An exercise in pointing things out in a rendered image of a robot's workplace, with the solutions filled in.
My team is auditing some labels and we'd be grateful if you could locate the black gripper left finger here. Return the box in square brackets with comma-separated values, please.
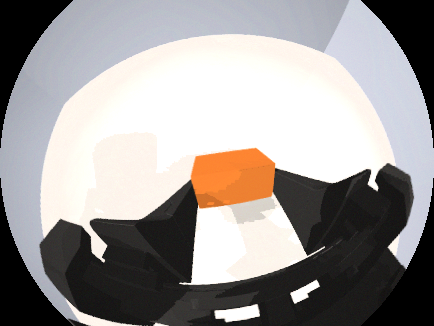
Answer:
[89, 180, 198, 284]

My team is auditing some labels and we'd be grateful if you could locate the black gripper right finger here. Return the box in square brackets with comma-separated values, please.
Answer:
[273, 168, 371, 256]

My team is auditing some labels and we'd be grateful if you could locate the orange block with dark square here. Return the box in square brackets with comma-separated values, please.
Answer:
[190, 147, 276, 210]

